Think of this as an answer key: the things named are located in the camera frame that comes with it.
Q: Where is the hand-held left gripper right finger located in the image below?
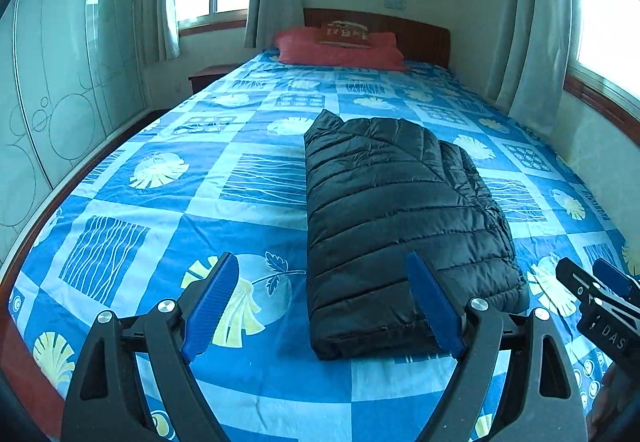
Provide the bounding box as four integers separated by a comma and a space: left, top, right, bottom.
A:
406, 250, 588, 442

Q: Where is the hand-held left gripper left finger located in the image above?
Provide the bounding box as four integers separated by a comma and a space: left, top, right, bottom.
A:
61, 252, 241, 442

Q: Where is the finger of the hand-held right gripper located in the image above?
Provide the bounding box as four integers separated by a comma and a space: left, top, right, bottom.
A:
555, 257, 603, 305
592, 259, 640, 300

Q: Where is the black puffer jacket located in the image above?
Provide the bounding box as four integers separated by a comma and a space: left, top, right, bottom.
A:
303, 109, 531, 362

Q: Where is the person's right hand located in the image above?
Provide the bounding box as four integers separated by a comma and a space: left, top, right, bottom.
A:
586, 362, 632, 440

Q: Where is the bed with blue patterned sheet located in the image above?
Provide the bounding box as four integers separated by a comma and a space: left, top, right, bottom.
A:
0, 49, 640, 442

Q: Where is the wooden nightstand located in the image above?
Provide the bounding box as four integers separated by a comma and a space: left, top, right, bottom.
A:
188, 64, 244, 95

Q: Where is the long grey curtain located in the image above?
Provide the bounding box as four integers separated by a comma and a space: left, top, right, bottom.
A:
487, 0, 582, 139

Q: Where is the wooden headboard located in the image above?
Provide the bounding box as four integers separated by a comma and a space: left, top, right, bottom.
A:
303, 8, 451, 70

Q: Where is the frosted glass sliding wardrobe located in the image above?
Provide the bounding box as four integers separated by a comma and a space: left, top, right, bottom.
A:
0, 0, 152, 267

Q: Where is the red pillow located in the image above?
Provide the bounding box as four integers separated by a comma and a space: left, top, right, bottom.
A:
273, 26, 410, 71

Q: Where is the small patterned brown cushion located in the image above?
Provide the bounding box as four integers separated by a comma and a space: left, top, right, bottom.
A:
320, 20, 372, 48

